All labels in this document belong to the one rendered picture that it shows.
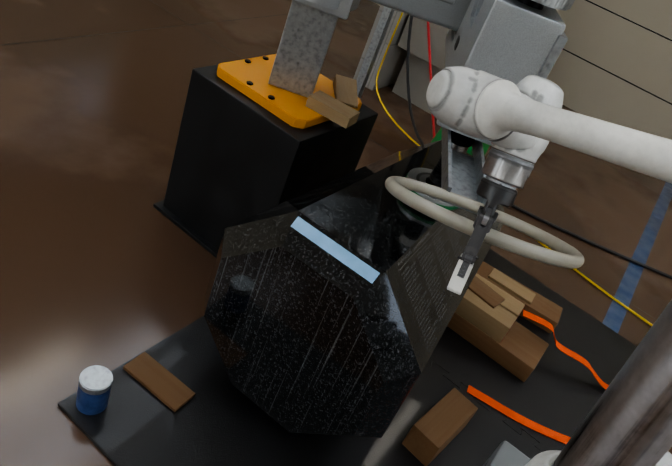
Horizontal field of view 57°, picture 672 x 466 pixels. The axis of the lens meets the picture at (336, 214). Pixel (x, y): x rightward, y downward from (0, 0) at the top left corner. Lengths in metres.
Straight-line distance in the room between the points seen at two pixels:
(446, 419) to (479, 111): 1.58
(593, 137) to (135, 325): 1.90
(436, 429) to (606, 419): 1.52
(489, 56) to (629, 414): 1.26
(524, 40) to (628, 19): 4.89
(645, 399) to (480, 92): 0.53
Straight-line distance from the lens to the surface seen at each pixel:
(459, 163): 1.96
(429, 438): 2.37
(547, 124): 1.03
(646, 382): 0.87
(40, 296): 2.58
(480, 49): 1.92
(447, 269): 2.13
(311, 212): 1.88
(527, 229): 1.69
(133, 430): 2.21
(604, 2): 6.82
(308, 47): 2.57
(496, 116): 1.07
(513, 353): 2.96
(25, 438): 2.20
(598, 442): 0.94
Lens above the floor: 1.84
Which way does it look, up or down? 33 degrees down
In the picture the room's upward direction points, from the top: 22 degrees clockwise
